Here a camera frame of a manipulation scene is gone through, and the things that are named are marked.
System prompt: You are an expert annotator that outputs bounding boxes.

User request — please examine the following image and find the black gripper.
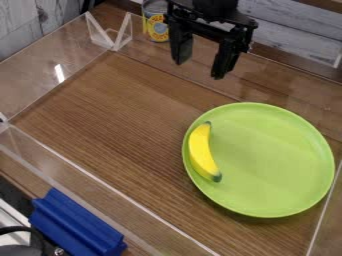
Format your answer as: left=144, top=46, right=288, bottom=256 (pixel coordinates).
left=167, top=0, right=258, bottom=80

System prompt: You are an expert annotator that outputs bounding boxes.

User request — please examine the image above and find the yellow toy banana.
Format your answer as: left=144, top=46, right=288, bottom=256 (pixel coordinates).
left=188, top=121, right=221, bottom=182

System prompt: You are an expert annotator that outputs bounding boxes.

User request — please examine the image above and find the green round plate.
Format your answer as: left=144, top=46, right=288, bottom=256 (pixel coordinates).
left=181, top=102, right=335, bottom=218

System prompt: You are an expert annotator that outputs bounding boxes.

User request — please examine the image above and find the yellow pineapple can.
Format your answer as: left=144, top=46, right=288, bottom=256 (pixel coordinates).
left=141, top=0, right=168, bottom=43

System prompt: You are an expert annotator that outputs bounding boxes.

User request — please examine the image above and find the blue plastic block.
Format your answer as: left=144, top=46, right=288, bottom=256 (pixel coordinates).
left=29, top=188, right=127, bottom=256

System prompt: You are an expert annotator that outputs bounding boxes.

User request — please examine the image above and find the clear acrylic corner bracket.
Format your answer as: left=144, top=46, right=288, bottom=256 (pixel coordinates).
left=85, top=12, right=133, bottom=52

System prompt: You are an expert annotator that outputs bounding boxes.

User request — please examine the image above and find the clear acrylic front wall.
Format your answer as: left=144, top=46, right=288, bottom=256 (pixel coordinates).
left=0, top=114, right=219, bottom=256

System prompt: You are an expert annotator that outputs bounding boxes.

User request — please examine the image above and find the black cable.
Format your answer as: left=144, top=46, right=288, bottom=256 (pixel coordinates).
left=0, top=226, right=45, bottom=256

